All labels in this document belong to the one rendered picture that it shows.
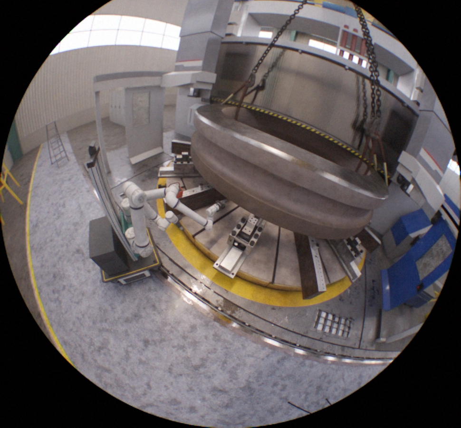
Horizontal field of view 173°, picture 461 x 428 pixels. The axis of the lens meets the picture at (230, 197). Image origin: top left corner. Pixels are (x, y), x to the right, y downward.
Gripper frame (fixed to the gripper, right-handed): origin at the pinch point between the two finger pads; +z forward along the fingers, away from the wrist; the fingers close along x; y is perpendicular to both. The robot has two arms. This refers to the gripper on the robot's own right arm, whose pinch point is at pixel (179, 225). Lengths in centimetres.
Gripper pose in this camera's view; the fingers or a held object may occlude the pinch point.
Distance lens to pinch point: 187.0
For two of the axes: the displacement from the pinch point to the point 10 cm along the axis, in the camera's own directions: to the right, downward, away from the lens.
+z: 0.5, 4.9, 8.7
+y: -7.6, 5.9, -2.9
